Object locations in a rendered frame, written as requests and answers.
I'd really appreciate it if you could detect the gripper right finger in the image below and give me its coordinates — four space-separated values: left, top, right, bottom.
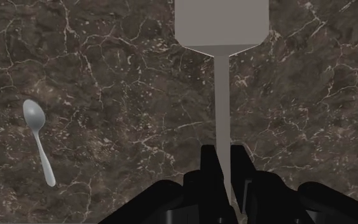
230 144 358 224

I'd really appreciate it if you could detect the silver spoon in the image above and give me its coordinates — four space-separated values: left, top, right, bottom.
22 99 57 188

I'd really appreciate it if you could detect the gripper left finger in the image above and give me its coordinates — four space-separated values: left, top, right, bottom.
98 144 238 224

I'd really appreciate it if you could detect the grey spatula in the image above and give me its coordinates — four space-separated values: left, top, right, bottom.
174 0 270 206

